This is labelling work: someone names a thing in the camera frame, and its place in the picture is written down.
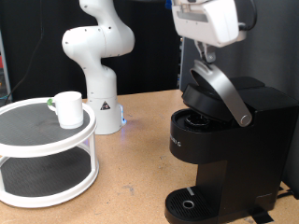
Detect white two-tier turntable shelf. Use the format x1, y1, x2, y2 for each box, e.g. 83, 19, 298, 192
0, 96, 100, 209

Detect black reusable coffee pod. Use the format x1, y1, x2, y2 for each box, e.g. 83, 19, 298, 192
184, 113, 211, 132

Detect black power cord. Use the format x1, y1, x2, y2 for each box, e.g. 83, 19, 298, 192
275, 189, 296, 201

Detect black Keurig coffee machine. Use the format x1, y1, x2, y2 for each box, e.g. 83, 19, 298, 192
164, 59, 299, 224

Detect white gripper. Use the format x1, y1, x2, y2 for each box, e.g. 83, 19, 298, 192
171, 0, 248, 63

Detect thin black hanging cable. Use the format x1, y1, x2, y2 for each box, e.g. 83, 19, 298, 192
7, 0, 45, 102

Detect grey metal frame post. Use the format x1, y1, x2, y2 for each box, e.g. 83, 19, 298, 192
178, 34, 186, 90

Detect white mug with green tape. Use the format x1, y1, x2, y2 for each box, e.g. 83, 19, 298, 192
46, 91, 85, 130

